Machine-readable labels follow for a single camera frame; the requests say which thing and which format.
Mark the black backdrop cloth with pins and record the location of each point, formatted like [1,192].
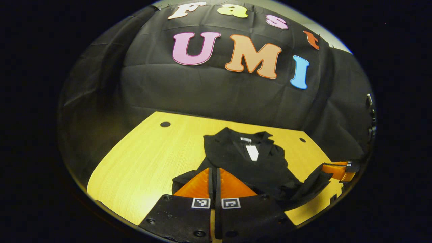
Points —
[202,91]

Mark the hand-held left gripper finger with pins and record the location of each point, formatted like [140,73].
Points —
[210,182]
[217,189]

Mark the black garment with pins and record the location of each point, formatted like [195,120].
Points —
[256,172]

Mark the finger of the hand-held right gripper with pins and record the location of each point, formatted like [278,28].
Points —
[337,170]

